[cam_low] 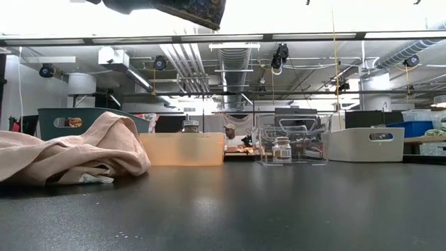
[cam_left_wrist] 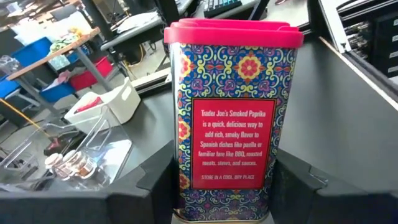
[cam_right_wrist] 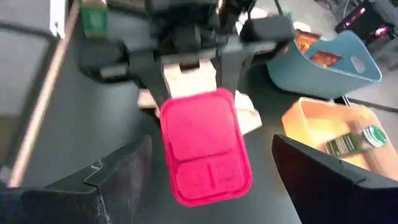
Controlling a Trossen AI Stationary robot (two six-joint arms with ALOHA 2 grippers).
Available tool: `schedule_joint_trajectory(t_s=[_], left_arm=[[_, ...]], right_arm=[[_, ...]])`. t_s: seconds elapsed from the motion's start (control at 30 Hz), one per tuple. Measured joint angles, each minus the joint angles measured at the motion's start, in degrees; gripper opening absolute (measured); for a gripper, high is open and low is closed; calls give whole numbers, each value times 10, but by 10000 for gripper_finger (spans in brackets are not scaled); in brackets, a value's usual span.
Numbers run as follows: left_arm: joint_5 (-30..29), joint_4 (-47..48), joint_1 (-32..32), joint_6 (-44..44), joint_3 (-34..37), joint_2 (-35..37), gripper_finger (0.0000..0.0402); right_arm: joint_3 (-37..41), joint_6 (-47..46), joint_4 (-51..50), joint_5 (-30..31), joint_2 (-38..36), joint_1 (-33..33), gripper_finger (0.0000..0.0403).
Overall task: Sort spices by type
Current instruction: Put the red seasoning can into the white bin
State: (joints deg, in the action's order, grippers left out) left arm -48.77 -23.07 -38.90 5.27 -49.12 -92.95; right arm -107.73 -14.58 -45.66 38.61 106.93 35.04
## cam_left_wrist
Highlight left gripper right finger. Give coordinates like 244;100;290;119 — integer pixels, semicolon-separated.
269;148;398;224

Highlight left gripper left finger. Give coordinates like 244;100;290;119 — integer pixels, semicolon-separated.
0;140;175;224

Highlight small clear spice jar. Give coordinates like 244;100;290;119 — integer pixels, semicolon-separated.
62;149;97;180
44;152;71;181

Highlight clear plastic bin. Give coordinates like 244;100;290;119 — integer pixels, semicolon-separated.
0;104;133;192

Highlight red-lidded patterned paprika tin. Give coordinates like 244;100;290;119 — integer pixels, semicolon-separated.
164;17;305;224

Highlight white plastic bin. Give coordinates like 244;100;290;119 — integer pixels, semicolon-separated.
63;77;142;125

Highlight blue plastic storage bin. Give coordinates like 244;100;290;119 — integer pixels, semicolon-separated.
11;36;54;67
0;77;19;99
39;81;76;103

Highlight red plastic storage bin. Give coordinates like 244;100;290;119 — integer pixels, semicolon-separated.
68;55;114;91

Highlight wooden work table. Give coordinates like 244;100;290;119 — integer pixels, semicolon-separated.
6;27;114;94

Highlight black drawer cabinet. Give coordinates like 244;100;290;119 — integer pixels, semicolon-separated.
337;0;398;78

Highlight backlit keyboard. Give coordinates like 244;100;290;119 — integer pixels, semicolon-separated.
203;0;243;19

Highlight yellow power cable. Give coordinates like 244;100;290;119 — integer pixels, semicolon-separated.
0;98;50;138

